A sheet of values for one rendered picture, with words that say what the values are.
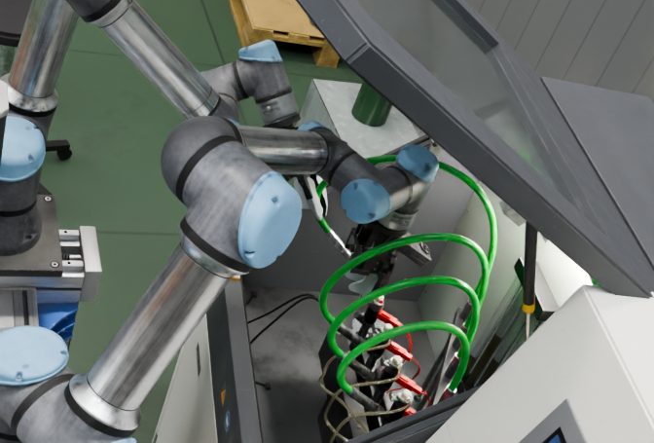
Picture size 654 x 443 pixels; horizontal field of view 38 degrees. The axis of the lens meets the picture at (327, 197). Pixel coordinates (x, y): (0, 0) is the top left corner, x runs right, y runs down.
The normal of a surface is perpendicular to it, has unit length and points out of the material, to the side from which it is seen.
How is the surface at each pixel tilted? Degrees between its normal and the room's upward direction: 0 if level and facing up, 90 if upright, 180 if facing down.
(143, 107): 0
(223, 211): 63
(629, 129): 0
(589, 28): 90
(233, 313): 0
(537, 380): 76
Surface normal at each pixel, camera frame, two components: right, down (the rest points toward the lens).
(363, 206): -0.65, 0.29
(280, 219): 0.77, 0.48
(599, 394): -0.84, -0.30
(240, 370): 0.30, -0.75
